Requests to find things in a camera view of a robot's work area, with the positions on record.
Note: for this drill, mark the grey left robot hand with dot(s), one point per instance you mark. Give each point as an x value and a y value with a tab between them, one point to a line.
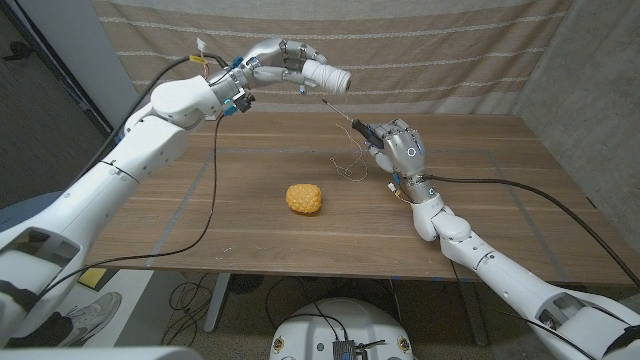
270	50

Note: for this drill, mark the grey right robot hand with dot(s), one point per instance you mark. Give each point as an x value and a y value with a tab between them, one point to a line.
407	150

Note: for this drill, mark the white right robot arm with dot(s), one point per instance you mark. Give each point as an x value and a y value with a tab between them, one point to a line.
500	272

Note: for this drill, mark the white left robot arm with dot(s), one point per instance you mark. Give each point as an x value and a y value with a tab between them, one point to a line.
115	185

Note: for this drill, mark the yellow bumpy sponge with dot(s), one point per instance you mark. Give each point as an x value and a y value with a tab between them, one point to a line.
303	198

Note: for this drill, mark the beige striped cloth backdrop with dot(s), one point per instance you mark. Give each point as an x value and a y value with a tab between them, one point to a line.
400	30

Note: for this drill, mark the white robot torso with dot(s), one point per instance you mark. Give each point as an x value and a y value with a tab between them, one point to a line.
345	320

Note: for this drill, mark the black round object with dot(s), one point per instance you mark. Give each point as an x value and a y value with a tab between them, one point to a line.
246	283

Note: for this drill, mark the small grey electronics box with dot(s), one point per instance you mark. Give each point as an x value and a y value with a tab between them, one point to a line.
344	350

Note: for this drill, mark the dark grey door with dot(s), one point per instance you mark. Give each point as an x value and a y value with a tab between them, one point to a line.
35	100

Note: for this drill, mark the white table leg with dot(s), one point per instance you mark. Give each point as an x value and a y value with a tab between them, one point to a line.
217	305

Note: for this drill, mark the white floor board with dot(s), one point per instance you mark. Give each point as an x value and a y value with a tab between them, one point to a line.
140	300

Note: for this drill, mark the yellow pad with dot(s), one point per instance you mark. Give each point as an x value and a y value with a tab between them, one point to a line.
94	278

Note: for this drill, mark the blue grey chair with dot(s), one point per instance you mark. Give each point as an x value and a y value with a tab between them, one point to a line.
25	212

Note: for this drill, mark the grey white sneaker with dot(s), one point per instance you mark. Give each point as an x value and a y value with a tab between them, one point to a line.
97	312

